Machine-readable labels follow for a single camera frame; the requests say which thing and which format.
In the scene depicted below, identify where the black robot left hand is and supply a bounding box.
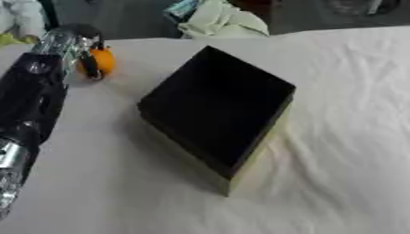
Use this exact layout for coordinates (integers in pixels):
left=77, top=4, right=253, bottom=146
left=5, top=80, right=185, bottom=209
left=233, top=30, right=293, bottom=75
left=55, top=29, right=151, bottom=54
left=62, top=23, right=108, bottom=81

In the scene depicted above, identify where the orange toy fruit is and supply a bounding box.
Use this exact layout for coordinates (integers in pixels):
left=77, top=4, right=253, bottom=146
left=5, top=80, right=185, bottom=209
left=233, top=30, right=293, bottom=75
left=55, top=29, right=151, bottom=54
left=75, top=47, right=117, bottom=77

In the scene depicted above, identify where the open box with black inside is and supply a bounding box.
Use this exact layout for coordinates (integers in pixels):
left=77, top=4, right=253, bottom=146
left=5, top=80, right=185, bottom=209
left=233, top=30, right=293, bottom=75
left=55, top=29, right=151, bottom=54
left=135, top=45, right=298, bottom=197

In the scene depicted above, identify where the white soft bundle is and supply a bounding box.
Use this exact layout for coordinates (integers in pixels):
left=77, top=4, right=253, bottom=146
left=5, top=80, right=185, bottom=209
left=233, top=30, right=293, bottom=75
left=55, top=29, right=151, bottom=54
left=0, top=0, right=49, bottom=39

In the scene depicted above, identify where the pale crumpled cloth pile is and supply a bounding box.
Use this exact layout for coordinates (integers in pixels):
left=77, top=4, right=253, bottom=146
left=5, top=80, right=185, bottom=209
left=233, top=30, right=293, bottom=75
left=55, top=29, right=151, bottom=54
left=161, top=0, right=271, bottom=39

